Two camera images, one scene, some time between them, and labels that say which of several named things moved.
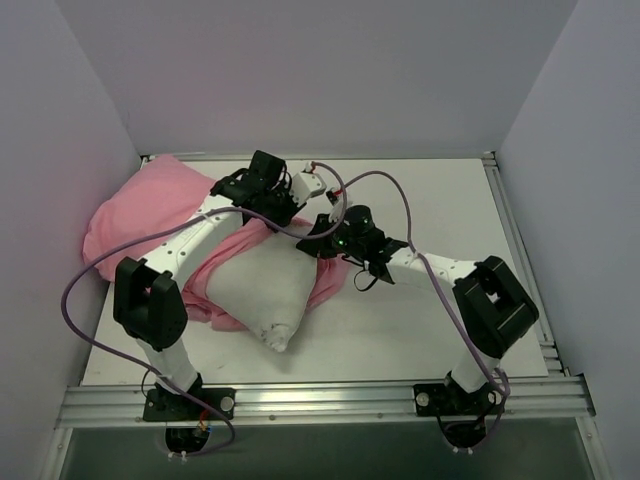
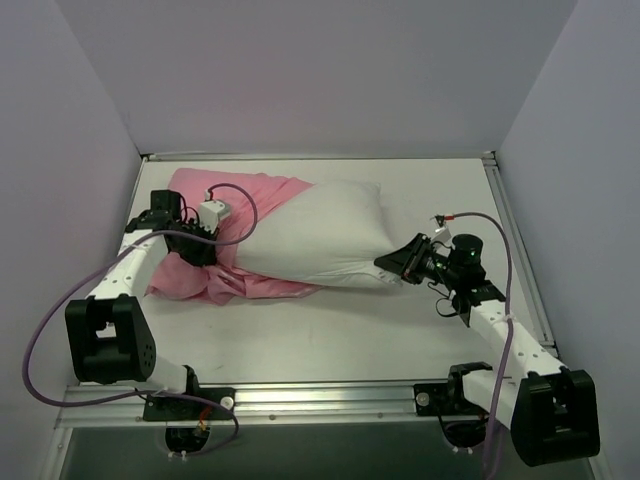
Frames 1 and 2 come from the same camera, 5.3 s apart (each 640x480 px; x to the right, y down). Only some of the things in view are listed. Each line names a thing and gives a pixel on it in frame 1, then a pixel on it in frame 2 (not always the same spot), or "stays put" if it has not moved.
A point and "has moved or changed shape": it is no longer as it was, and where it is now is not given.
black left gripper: x=279 y=212 to x=198 y=248
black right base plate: x=448 y=399 stays put
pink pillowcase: x=129 y=223 to x=248 y=197
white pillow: x=264 y=287 has moved or changed shape
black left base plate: x=163 y=406 stays put
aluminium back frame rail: x=317 y=155 stays put
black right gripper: x=316 y=242 to x=413 y=260
